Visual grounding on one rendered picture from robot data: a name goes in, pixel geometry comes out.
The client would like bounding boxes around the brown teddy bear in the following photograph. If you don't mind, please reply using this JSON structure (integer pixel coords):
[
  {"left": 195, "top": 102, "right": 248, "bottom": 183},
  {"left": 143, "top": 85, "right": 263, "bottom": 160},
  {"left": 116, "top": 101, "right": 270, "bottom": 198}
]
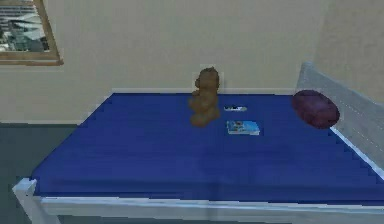
[{"left": 188, "top": 66, "right": 222, "bottom": 128}]

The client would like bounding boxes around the small grey flat object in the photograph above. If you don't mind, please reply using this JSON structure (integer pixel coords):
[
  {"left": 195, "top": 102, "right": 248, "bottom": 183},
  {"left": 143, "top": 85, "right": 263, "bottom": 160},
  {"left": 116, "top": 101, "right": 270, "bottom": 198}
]
[{"left": 223, "top": 105, "right": 248, "bottom": 113}]

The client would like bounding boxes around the light blue book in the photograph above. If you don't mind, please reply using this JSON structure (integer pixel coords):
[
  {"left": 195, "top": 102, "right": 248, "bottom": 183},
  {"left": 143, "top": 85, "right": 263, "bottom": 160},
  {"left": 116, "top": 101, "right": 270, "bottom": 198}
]
[{"left": 226, "top": 120, "right": 261, "bottom": 136}]

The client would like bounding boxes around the dark purple round pillow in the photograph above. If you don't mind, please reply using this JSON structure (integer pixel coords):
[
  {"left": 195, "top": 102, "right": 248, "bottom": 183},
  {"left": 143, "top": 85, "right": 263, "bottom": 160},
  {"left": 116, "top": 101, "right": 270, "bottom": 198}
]
[{"left": 291, "top": 89, "right": 341, "bottom": 130}]

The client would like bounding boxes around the blue bed with white frame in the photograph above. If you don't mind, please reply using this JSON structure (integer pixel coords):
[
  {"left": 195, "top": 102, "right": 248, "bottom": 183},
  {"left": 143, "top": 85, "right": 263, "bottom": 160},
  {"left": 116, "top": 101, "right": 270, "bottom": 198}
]
[{"left": 12, "top": 61, "right": 384, "bottom": 224}]

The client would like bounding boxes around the wood framed wall picture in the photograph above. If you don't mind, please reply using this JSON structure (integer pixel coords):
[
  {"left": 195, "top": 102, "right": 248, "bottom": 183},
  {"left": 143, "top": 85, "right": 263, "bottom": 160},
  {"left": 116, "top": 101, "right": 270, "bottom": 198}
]
[{"left": 0, "top": 0, "right": 64, "bottom": 67}]

